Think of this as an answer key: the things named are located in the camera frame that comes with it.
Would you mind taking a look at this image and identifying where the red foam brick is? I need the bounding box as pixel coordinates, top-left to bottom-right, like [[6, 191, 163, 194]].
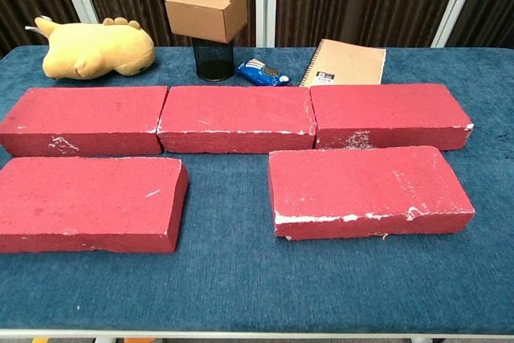
[[155, 85, 318, 154], [0, 157, 190, 255], [308, 83, 475, 152], [0, 85, 169, 158], [267, 145, 476, 242]]

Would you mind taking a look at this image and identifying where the blue cookie packet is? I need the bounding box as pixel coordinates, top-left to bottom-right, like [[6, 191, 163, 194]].
[[235, 57, 291, 88]]

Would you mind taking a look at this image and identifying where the black mesh pen cup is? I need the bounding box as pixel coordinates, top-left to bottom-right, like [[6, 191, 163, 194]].
[[191, 35, 235, 82]]

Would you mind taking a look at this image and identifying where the kraft spiral notebook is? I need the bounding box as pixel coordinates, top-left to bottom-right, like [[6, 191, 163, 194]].
[[298, 39, 387, 88]]

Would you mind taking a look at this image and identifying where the blue table cloth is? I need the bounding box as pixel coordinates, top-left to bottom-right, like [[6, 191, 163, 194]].
[[0, 45, 514, 335]]

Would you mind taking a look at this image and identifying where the brown cardboard box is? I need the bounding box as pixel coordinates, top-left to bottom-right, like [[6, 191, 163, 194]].
[[164, 0, 248, 43]]

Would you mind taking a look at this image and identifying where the yellow plush toy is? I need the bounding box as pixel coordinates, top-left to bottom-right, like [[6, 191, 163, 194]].
[[24, 15, 157, 80]]

